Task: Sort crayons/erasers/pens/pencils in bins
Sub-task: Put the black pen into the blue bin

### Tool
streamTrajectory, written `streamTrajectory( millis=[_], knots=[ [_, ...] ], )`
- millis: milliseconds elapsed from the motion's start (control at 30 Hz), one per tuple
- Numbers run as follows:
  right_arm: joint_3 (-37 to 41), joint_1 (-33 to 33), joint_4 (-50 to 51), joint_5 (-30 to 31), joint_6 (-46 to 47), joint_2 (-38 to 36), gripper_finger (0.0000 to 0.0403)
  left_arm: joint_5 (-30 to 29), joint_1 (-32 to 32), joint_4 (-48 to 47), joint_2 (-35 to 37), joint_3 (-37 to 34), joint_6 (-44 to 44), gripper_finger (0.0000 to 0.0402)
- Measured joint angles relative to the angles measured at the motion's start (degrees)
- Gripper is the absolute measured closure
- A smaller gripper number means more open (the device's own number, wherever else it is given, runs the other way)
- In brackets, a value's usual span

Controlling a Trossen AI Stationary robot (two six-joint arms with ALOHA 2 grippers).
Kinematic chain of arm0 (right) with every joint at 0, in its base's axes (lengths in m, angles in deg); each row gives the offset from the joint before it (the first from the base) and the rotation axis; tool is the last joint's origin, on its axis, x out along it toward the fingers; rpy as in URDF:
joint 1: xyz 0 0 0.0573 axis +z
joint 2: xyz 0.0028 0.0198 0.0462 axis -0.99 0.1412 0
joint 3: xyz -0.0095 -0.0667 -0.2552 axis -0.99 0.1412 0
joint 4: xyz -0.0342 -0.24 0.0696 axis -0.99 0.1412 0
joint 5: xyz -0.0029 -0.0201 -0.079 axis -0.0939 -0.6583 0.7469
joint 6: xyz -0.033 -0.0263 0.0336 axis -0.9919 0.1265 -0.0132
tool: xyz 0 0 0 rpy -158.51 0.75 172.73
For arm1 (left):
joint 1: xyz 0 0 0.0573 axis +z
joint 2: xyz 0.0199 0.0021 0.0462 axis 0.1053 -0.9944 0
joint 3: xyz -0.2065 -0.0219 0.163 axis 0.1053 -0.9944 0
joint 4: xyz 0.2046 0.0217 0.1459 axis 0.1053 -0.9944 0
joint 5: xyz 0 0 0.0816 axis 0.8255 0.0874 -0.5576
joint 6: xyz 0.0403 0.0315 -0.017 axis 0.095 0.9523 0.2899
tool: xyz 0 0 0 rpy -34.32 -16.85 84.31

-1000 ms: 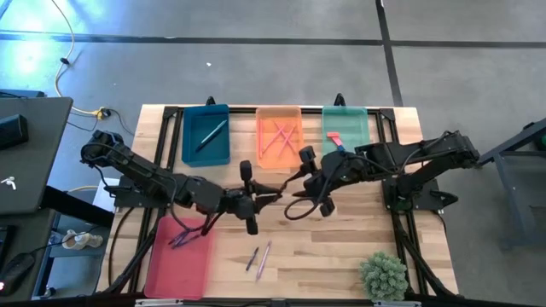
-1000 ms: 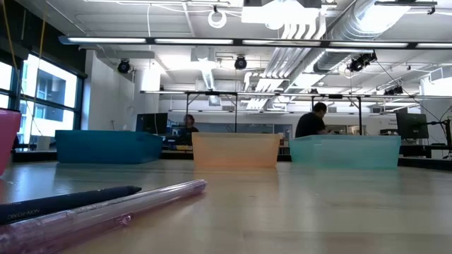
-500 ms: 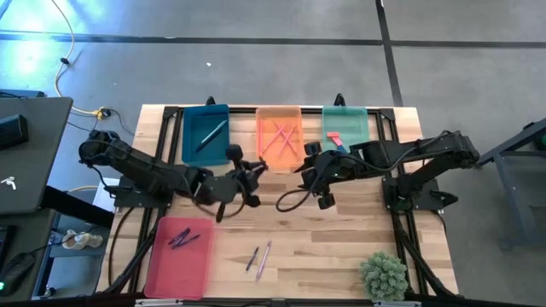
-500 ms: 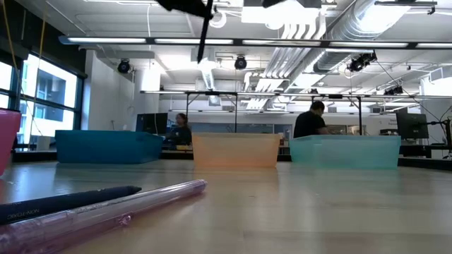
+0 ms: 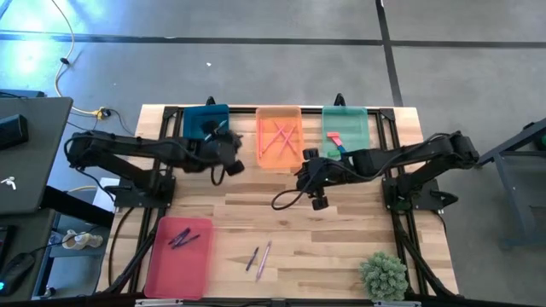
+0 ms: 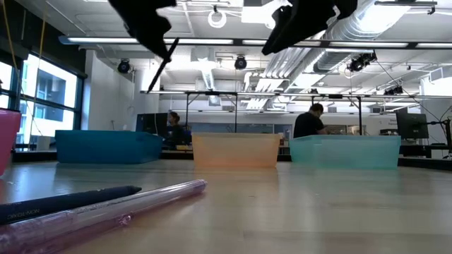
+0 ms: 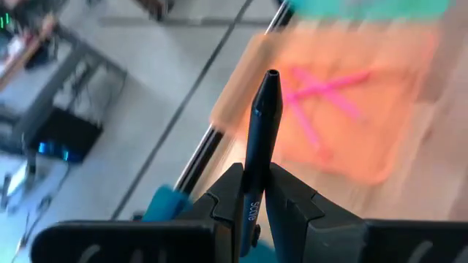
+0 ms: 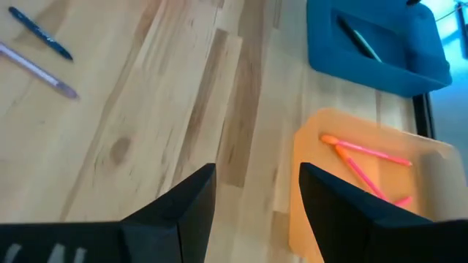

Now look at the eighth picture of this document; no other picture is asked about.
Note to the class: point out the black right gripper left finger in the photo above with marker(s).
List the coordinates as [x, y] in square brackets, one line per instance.
[190, 204]

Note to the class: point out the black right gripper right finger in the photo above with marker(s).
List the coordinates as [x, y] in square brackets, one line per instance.
[336, 212]

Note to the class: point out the black pen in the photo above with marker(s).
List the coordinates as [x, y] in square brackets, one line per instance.
[349, 34]

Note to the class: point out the purple transparent pen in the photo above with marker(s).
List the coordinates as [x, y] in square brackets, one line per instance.
[36, 69]

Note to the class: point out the orange translucent plastic bin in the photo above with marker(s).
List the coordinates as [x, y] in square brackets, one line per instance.
[314, 175]

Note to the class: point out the blue plastic bin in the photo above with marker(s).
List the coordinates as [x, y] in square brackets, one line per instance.
[347, 73]

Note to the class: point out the dark navy marker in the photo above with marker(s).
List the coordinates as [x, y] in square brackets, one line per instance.
[40, 33]

